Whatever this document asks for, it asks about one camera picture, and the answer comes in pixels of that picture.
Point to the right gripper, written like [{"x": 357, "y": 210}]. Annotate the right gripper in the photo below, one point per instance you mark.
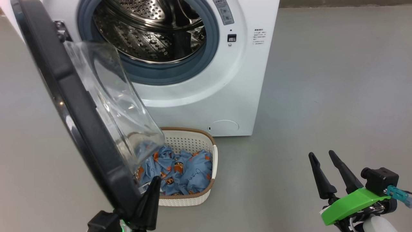
[{"x": 347, "y": 206}]

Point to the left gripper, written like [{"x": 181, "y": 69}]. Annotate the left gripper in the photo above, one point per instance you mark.
[{"x": 104, "y": 224}]

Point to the blue bear-print garment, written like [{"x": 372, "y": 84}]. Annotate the blue bear-print garment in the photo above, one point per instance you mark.
[
  {"x": 161, "y": 164},
  {"x": 194, "y": 170}
]

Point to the round black washer door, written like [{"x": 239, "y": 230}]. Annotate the round black washer door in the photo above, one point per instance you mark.
[{"x": 80, "y": 119}]

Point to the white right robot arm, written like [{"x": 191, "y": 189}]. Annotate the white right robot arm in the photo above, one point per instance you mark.
[{"x": 376, "y": 225}]

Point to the grey rubber door gasket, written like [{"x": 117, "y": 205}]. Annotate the grey rubber door gasket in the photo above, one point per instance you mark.
[{"x": 167, "y": 72}]

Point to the white front-load washing machine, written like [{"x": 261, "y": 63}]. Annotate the white front-load washing machine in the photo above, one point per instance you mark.
[{"x": 231, "y": 80}]

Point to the steel washer drum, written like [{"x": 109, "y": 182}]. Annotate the steel washer drum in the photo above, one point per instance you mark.
[{"x": 141, "y": 38}]

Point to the black door latch socket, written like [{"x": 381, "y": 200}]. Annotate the black door latch socket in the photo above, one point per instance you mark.
[{"x": 231, "y": 38}]

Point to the metal door hinge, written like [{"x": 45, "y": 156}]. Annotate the metal door hinge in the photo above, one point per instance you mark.
[{"x": 62, "y": 30}]

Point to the cream perforated laundry basket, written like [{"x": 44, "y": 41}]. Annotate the cream perforated laundry basket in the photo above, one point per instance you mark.
[{"x": 196, "y": 141}]

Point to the round white filter cover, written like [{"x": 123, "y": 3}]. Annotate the round white filter cover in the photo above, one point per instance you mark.
[{"x": 223, "y": 128}]

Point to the grey warning sticker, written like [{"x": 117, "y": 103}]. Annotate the grey warning sticker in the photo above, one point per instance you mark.
[{"x": 224, "y": 11}]

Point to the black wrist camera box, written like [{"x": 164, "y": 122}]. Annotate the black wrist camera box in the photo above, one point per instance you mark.
[{"x": 381, "y": 180}]

